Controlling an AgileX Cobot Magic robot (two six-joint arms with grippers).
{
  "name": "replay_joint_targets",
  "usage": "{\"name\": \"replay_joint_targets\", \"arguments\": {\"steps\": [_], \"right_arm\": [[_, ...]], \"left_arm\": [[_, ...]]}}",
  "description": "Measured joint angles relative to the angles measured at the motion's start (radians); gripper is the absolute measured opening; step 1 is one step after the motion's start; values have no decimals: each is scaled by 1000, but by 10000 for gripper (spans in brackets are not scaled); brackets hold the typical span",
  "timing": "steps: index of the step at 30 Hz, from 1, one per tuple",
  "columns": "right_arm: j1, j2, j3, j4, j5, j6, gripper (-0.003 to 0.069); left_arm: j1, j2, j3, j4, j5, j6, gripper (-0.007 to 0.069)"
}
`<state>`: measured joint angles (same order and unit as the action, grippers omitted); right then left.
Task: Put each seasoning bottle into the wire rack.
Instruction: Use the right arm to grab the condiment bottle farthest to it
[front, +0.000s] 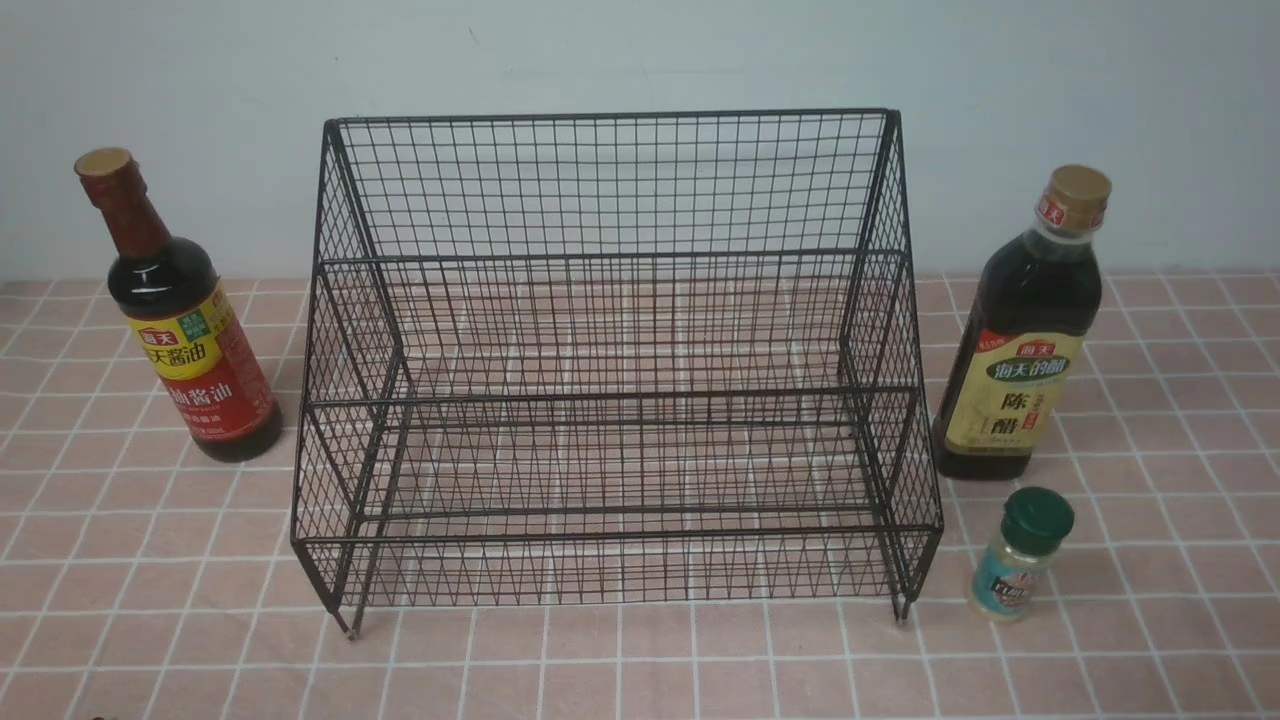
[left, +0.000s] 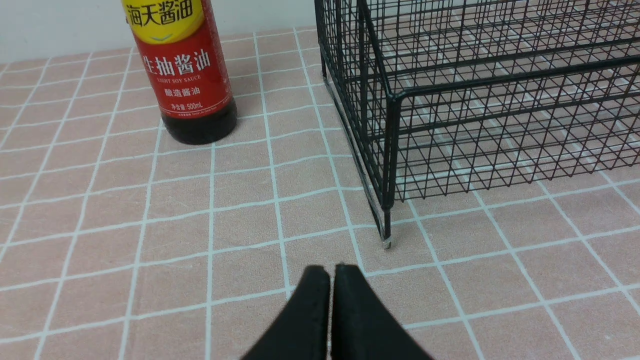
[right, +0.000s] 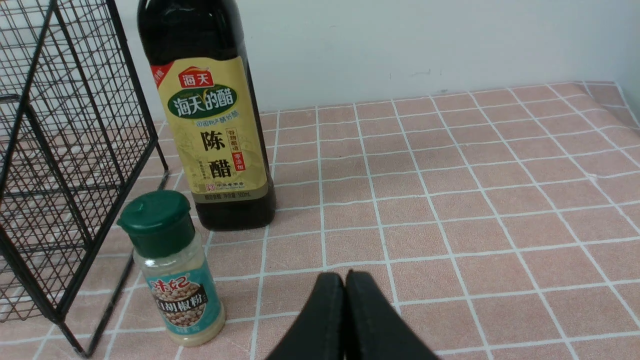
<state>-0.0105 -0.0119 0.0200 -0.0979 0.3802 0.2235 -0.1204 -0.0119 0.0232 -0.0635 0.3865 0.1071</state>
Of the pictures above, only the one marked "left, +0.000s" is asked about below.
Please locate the red label soy sauce bottle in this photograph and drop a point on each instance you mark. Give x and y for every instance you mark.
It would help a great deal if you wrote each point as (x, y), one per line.
(182, 55)

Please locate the pink checkered tablecloth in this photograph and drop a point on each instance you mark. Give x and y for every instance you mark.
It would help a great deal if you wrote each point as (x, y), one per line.
(120, 243)

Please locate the black wire mesh shelf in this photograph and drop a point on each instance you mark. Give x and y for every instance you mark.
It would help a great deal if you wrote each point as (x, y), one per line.
(441, 97)

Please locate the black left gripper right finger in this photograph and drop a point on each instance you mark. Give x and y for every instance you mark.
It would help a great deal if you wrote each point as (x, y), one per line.
(362, 327)

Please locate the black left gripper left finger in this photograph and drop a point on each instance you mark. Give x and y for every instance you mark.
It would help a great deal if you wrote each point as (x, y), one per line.
(300, 331)

